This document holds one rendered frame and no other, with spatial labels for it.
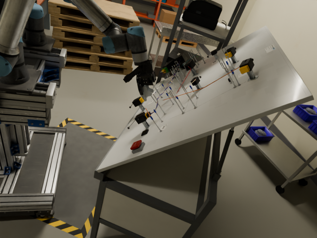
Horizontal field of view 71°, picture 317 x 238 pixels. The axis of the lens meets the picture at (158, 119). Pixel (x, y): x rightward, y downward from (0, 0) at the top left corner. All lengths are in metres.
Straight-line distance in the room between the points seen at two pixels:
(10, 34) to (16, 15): 0.08
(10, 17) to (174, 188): 1.14
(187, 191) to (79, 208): 1.07
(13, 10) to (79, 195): 1.60
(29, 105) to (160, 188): 0.86
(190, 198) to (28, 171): 1.34
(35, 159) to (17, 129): 0.43
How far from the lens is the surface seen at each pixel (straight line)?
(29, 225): 2.11
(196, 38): 4.10
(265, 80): 1.05
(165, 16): 6.47
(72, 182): 2.28
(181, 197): 1.37
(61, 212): 2.13
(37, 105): 1.38
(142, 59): 1.06
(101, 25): 1.15
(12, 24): 1.07
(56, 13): 3.68
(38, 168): 2.13
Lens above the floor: 1.87
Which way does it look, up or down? 36 degrees down
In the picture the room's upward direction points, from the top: 19 degrees clockwise
